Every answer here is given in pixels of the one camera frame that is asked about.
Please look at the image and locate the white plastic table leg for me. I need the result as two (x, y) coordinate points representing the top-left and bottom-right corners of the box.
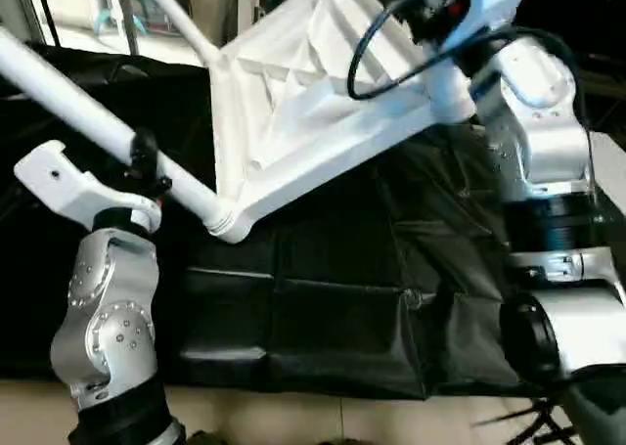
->
(0, 29), (242, 243)
(137, 0), (224, 67)
(421, 34), (485, 125)

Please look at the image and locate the white plastic table top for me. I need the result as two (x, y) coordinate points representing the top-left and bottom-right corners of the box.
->
(207, 0), (476, 235)

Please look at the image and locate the black mat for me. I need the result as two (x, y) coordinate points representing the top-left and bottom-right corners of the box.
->
(0, 44), (626, 403)

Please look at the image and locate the light blue metal frame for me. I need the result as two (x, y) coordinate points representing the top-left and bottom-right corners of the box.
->
(96, 0), (150, 37)

